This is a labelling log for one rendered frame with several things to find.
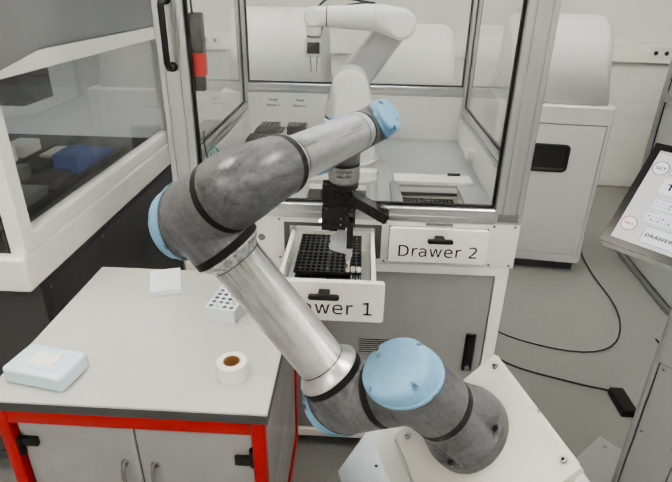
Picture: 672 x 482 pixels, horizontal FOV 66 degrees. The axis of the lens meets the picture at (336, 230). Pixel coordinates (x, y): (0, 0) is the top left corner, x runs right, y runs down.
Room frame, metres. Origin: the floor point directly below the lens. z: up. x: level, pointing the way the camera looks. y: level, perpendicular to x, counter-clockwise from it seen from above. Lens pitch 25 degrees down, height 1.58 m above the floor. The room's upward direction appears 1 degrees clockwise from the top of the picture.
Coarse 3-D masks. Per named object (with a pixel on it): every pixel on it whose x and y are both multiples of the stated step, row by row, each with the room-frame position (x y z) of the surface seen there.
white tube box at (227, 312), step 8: (224, 288) 1.25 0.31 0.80; (216, 296) 1.21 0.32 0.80; (224, 296) 1.21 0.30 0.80; (232, 296) 1.22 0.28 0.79; (208, 304) 1.17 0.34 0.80; (224, 304) 1.17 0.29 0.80; (208, 312) 1.15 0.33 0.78; (216, 312) 1.15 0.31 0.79; (224, 312) 1.14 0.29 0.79; (232, 312) 1.14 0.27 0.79; (240, 312) 1.18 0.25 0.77; (216, 320) 1.15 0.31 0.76; (224, 320) 1.14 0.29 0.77; (232, 320) 1.14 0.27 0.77
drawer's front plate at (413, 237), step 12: (396, 228) 1.39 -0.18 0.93; (408, 228) 1.39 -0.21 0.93; (420, 228) 1.39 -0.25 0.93; (432, 228) 1.39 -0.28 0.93; (444, 228) 1.39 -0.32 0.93; (456, 228) 1.40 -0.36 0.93; (396, 240) 1.39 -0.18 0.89; (408, 240) 1.39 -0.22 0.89; (420, 240) 1.38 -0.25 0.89; (456, 240) 1.38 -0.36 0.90; (468, 240) 1.38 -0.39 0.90; (480, 240) 1.38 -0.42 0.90; (396, 252) 1.39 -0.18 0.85; (408, 252) 1.39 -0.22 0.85; (432, 252) 1.38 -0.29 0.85; (468, 252) 1.38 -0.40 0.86; (480, 252) 1.38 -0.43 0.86; (480, 264) 1.38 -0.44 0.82
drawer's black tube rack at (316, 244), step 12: (312, 240) 1.36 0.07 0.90; (324, 240) 1.36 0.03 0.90; (360, 240) 1.37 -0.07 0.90; (300, 252) 1.28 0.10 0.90; (312, 252) 1.28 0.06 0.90; (324, 252) 1.28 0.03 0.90; (336, 252) 1.28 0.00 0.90; (360, 252) 1.29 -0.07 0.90; (300, 264) 1.21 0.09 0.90; (312, 264) 1.21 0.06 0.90; (324, 264) 1.27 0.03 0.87; (336, 264) 1.22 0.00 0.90; (360, 264) 1.22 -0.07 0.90; (300, 276) 1.19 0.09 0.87; (312, 276) 1.21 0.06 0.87; (324, 276) 1.21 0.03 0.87; (336, 276) 1.21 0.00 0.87; (348, 276) 1.20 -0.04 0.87; (360, 276) 1.20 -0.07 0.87
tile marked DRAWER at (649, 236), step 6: (648, 228) 1.23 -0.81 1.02; (654, 228) 1.22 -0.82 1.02; (642, 234) 1.22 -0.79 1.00; (648, 234) 1.22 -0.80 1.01; (654, 234) 1.21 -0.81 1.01; (660, 234) 1.20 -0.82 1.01; (666, 234) 1.19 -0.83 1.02; (642, 240) 1.21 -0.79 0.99; (648, 240) 1.20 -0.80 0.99; (654, 240) 1.20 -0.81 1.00; (660, 240) 1.19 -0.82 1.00; (666, 240) 1.18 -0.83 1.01; (654, 246) 1.19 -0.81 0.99; (660, 246) 1.18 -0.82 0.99; (666, 246) 1.17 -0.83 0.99
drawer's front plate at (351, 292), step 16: (304, 288) 1.08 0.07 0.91; (320, 288) 1.08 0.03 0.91; (336, 288) 1.08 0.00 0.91; (352, 288) 1.07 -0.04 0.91; (368, 288) 1.07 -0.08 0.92; (384, 288) 1.07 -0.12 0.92; (320, 304) 1.08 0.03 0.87; (336, 304) 1.08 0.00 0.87; (352, 304) 1.07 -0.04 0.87; (336, 320) 1.07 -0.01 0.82; (352, 320) 1.07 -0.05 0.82; (368, 320) 1.07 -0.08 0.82
